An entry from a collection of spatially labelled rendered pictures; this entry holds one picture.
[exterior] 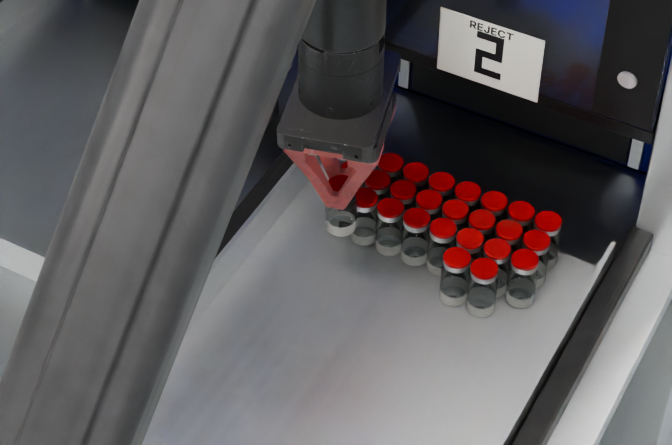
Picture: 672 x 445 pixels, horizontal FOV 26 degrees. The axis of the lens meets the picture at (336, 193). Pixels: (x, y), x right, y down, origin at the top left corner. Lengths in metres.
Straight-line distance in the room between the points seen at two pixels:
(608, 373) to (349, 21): 0.34
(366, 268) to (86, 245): 0.70
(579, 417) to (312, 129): 0.29
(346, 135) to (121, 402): 0.52
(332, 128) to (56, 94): 0.41
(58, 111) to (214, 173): 0.86
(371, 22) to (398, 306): 0.27
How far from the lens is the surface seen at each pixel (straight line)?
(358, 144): 0.95
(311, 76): 0.95
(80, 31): 1.37
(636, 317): 1.13
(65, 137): 1.26
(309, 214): 1.18
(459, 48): 1.12
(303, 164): 1.00
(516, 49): 1.10
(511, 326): 1.11
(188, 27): 0.43
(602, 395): 1.08
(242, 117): 0.43
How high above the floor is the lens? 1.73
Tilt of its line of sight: 45 degrees down
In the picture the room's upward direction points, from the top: straight up
